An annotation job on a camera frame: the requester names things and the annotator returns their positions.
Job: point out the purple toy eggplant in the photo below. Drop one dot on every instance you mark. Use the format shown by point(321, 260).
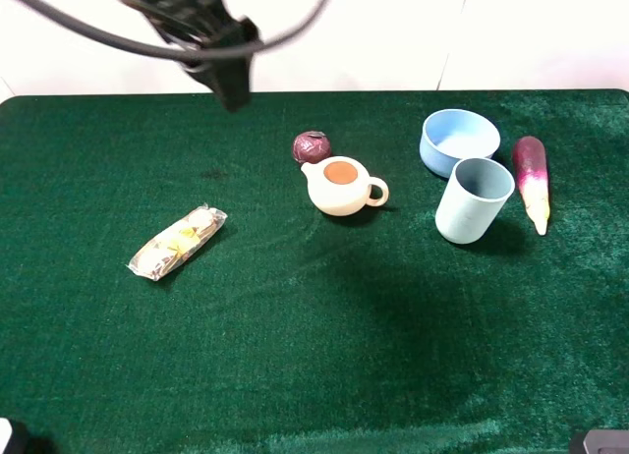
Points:
point(529, 161)

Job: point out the blue plastic bowl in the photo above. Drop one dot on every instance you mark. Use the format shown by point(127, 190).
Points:
point(450, 135)

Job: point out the light blue plastic cup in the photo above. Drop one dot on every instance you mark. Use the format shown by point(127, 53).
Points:
point(476, 191)

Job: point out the clear wrapped snack packet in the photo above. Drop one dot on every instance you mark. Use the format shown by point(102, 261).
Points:
point(173, 246)

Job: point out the cream ceramic teapot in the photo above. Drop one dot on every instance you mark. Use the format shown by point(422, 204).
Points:
point(341, 186)

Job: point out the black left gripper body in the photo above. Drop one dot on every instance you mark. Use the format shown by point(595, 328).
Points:
point(206, 24)

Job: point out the green velvet tablecloth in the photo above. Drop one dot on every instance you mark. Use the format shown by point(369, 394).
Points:
point(291, 330)

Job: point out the purple cabbage ball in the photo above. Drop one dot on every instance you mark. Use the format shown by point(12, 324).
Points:
point(311, 147)

